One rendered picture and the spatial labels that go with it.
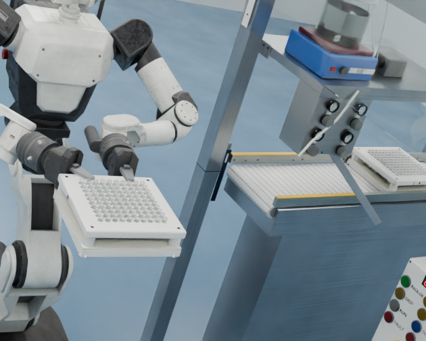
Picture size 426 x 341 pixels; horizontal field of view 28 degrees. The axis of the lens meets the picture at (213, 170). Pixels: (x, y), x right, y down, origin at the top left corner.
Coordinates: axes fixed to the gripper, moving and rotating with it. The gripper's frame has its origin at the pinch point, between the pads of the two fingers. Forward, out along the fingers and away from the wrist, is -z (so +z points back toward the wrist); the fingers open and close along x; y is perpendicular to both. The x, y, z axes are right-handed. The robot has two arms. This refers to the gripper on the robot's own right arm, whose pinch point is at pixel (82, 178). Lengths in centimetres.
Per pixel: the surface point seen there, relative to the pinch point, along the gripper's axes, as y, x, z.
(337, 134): -81, -10, -30
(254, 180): -83, 18, -8
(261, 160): -95, 16, -3
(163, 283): -79, 69, 10
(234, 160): -85, 16, 2
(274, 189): -84, 18, -16
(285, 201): -76, 16, -24
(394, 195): -120, 15, -44
